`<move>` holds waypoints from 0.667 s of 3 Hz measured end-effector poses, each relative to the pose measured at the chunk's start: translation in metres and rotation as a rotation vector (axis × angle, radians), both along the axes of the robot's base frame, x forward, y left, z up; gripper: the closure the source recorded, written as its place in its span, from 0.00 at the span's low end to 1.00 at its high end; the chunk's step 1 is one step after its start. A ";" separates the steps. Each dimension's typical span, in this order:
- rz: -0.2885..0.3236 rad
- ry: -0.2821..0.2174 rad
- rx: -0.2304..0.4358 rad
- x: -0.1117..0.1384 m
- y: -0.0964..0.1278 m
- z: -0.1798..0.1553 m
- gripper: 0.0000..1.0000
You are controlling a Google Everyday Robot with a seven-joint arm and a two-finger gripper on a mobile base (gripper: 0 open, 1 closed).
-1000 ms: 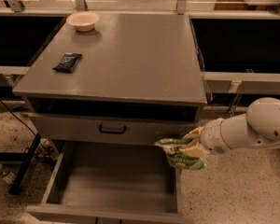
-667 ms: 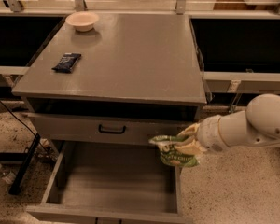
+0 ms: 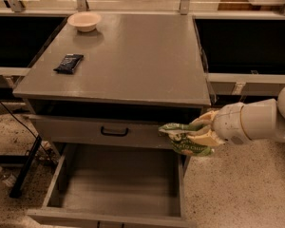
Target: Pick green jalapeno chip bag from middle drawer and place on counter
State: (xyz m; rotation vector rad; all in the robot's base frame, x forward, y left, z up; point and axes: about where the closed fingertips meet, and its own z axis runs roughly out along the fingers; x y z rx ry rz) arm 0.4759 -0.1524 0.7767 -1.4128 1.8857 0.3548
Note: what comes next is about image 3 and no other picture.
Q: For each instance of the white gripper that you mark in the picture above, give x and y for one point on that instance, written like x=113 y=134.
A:
x=228 y=123

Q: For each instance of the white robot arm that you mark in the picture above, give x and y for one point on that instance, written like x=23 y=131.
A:
x=242 y=123

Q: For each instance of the grey drawer cabinet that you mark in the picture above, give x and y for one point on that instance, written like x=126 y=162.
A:
x=142 y=68

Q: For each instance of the dark blue snack packet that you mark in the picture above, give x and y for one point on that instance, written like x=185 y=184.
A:
x=69 y=63

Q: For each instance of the black metal stand leg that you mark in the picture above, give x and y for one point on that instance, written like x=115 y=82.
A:
x=15 y=191

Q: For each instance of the open grey middle drawer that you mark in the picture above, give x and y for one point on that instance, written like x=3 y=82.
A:
x=115 y=187

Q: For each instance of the closed grey top drawer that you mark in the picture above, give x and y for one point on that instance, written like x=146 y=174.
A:
x=57 y=129

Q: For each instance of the beige bowl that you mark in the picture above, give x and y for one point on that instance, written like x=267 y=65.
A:
x=84 y=21

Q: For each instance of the black drawer handle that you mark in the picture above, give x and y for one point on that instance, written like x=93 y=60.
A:
x=114 y=132

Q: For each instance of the green jalapeno chip bag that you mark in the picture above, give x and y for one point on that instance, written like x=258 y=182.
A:
x=179 y=135

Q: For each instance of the grey railing frame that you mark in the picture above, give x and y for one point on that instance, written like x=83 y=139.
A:
x=245 y=49

